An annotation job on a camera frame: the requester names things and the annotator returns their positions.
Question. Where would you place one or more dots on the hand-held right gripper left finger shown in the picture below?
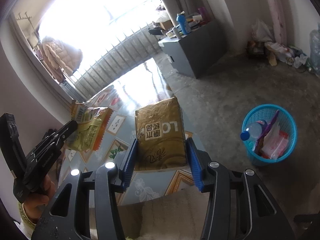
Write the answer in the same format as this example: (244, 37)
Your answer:
(130, 165)

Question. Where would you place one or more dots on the metal balcony railing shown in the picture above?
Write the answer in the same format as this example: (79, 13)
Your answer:
(112, 55)

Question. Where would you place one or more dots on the purple snack wrapper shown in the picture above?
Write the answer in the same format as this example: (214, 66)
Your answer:
(271, 123)

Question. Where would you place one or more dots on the grey cabinet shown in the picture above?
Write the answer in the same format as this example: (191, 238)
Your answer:
(197, 50)

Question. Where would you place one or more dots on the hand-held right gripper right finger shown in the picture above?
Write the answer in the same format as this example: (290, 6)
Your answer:
(193, 165)

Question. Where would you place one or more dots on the small cardboard box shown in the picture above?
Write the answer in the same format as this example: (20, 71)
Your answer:
(163, 25)

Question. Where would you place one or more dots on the pink bottle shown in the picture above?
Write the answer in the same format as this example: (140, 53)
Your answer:
(202, 13)

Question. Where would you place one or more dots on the floral plastic bag pile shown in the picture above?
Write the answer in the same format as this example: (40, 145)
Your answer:
(285, 52)

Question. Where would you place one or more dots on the wooden coat rack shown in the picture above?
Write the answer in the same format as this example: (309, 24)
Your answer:
(23, 17)

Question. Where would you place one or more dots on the person's left forearm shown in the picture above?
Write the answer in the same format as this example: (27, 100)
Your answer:
(23, 223)

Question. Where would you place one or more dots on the white shopping bag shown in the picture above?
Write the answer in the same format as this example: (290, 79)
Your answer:
(261, 31)

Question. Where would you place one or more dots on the white snack packet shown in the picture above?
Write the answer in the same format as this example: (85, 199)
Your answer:
(252, 130)

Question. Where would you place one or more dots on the beige padded jacket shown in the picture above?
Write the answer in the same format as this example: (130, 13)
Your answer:
(60, 55)

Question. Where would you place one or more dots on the blue bottle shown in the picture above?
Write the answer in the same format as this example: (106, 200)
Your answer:
(183, 23)

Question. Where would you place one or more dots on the yellow snack bag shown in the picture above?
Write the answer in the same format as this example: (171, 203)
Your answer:
(92, 127)

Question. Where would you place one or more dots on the large clear water jug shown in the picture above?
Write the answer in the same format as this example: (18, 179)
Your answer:
(315, 52)

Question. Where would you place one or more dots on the dark crate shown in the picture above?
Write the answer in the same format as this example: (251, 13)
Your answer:
(256, 47)

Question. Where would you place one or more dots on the white cylinder container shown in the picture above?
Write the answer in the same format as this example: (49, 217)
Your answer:
(177, 33)

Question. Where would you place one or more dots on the fruit print tablecloth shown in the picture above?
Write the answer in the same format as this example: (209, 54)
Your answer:
(120, 97)

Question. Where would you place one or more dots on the white plastic bag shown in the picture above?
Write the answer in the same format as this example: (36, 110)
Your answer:
(271, 140)

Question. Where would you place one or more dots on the brown cardboard piece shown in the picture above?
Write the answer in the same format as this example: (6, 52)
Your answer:
(272, 60)

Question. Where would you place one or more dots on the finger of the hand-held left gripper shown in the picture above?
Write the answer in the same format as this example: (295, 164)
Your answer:
(10, 132)
(62, 132)

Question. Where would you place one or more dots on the brown tissue pack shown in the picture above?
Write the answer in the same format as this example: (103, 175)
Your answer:
(160, 135)

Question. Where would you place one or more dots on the person's left hand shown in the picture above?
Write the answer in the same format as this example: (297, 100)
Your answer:
(37, 201)

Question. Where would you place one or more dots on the blue plastic mesh basket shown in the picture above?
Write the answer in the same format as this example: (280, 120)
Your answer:
(287, 120)

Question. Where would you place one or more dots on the pink rolled mat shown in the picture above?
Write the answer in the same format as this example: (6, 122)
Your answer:
(275, 5)

